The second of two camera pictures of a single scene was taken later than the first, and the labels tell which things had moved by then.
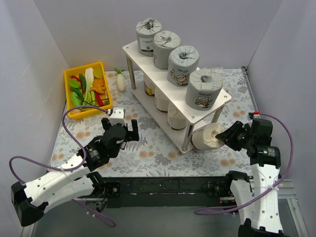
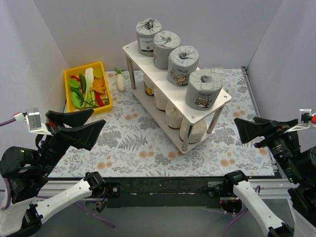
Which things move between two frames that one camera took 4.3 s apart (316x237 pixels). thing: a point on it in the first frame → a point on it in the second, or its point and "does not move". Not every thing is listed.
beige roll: (162, 101) does not move
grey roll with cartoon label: (164, 41) does not move
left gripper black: (133, 135) → (56, 130)
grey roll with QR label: (145, 30) does not move
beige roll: (205, 138) → (198, 131)
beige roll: (176, 120) does not move
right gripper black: (241, 135) → (272, 133)
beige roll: (149, 86) does not move
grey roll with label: (183, 59) does not move
